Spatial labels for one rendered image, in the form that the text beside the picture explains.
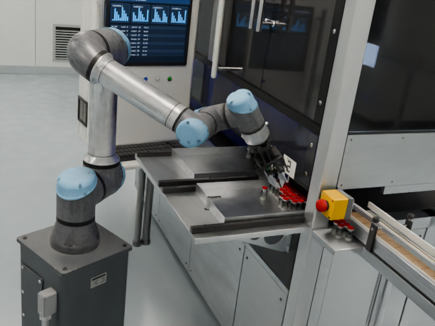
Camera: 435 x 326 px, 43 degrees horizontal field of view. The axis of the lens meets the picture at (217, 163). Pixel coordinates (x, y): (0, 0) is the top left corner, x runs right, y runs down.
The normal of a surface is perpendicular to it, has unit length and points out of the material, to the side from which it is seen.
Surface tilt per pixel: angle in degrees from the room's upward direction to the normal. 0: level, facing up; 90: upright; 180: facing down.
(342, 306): 90
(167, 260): 0
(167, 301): 0
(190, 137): 90
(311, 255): 90
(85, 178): 7
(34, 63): 90
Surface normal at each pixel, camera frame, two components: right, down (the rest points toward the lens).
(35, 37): 0.38, 0.38
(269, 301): -0.92, 0.04
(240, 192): 0.11, -0.92
